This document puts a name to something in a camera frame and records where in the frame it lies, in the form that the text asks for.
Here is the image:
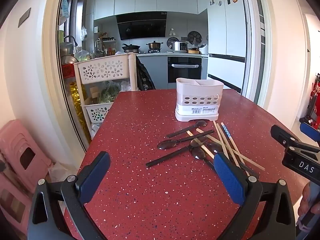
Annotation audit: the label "blue and white carton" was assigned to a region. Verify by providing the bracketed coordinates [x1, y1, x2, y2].
[61, 0, 70, 18]

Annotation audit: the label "steel cooking pot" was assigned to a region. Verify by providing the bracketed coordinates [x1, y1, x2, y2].
[146, 40, 164, 49]

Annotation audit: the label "gold foil bag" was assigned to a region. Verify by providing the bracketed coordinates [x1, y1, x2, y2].
[67, 80, 91, 143]

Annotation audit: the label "pink plastic stool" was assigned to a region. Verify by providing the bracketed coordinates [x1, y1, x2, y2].
[0, 119, 53, 194]
[0, 174, 34, 230]

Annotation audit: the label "red plastic basket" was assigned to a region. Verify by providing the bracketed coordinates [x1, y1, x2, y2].
[61, 64, 76, 79]

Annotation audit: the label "steel basin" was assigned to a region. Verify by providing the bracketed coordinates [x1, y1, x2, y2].
[61, 42, 75, 55]

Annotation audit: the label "white plastic utensil holder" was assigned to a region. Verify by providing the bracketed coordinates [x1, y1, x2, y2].
[174, 77, 223, 122]

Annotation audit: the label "dark clear plastic spoon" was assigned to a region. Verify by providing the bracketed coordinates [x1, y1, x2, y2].
[207, 142, 260, 179]
[166, 120, 208, 138]
[189, 147, 218, 170]
[146, 136, 208, 168]
[157, 129, 215, 150]

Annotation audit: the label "black built-in oven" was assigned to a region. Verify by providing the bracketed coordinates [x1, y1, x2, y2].
[167, 56, 202, 84]

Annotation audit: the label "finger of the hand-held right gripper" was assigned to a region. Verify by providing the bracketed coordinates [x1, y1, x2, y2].
[271, 124, 301, 148]
[299, 122, 320, 142]

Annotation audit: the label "black kitchen faucet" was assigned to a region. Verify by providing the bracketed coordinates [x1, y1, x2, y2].
[63, 35, 78, 47]

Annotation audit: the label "sliding glass door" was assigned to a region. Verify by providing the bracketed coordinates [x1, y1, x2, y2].
[244, 0, 268, 105]

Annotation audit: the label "black range hood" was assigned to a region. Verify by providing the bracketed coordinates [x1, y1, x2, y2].
[116, 11, 167, 41]

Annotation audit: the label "steel bowl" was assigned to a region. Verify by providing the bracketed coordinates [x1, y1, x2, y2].
[61, 54, 79, 65]

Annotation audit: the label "white plastic bag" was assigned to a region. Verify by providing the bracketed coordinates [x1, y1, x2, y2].
[48, 162, 72, 183]

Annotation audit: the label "white refrigerator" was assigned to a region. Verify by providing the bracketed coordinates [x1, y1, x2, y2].
[206, 0, 248, 93]

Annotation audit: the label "spice rack with bottles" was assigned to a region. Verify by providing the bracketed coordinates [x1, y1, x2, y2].
[96, 38, 117, 57]

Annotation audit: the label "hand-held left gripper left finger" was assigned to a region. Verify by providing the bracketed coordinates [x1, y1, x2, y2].
[27, 151, 111, 240]

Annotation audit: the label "green leafy vegetables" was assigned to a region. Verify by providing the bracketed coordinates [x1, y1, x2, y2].
[98, 81, 121, 105]

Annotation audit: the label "black upright vacuum cleaner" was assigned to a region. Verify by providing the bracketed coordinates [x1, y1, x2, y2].
[299, 96, 320, 130]

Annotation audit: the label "large round black tray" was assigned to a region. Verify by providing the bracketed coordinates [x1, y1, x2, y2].
[187, 30, 202, 44]

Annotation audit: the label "silver rice cooker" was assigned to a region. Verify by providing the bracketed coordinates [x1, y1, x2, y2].
[172, 41, 188, 53]

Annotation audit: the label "blue patterned chopstick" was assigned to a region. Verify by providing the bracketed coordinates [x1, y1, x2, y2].
[221, 122, 251, 177]

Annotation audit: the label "small round black tray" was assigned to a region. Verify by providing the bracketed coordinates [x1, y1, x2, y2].
[167, 37, 179, 50]

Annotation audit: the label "white upper kitchen cabinets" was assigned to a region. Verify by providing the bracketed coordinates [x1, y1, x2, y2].
[94, 0, 208, 21]

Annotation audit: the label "person's right hand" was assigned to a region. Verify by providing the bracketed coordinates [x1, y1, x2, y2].
[297, 181, 312, 225]

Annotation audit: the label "grey wall plate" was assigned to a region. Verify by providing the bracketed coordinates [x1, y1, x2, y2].
[18, 7, 32, 28]

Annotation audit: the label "black plastic bag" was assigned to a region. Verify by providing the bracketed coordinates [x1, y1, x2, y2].
[136, 56, 156, 91]

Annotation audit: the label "white flower-cutout storage cart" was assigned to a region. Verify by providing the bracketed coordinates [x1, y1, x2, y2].
[74, 53, 139, 132]

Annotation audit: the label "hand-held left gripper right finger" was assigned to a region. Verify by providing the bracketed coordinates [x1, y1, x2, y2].
[214, 152, 298, 240]

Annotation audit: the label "grey kitchen counter cabinet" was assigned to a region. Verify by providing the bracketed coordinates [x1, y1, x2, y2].
[136, 51, 208, 90]

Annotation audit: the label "red hanging decoration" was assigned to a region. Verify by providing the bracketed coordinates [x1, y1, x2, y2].
[307, 73, 320, 130]

